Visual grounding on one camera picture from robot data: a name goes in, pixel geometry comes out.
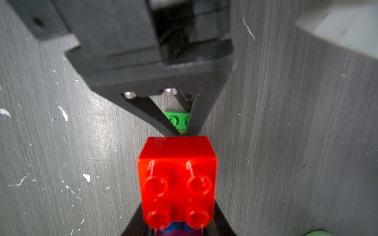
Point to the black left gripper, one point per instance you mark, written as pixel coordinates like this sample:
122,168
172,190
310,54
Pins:
139,46

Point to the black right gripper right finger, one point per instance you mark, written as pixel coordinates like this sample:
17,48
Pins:
219,225

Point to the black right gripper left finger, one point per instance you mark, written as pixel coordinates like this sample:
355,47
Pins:
137,226

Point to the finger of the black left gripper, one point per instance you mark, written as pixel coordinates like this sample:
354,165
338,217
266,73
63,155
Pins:
203,104

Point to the pink lego brick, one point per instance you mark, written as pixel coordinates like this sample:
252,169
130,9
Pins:
180,232

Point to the green lego brick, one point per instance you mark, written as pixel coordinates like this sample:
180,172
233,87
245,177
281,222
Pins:
179,118

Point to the blue lego brick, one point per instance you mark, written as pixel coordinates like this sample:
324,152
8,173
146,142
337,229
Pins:
178,226

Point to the red lego brick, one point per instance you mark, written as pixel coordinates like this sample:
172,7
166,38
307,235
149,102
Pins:
177,177

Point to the green lidded jar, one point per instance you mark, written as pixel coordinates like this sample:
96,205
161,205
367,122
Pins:
318,233

